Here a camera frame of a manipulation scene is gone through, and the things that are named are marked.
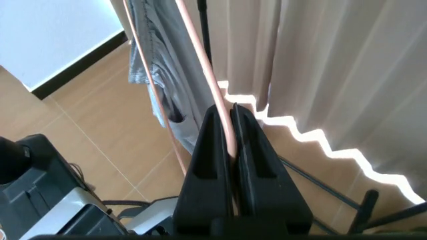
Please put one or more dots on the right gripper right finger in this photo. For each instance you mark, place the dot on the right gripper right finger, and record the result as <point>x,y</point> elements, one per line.
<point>277,206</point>

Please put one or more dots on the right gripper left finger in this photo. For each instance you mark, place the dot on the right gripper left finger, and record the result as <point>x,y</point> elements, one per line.
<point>200,206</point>

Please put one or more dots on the pink clothes hanger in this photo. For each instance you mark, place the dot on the pink clothes hanger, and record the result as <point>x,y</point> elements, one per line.
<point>214,86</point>

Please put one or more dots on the pale grey shorts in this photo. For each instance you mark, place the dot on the pale grey shorts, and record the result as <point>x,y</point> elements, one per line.
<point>173,66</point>

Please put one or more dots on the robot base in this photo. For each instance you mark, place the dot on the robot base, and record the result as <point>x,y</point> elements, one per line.
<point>33,200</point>

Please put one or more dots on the black clothes rack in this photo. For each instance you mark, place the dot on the black clothes rack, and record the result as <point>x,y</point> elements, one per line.
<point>367,206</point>

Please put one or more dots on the beige curtain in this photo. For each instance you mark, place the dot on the beige curtain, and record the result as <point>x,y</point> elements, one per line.
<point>333,66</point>

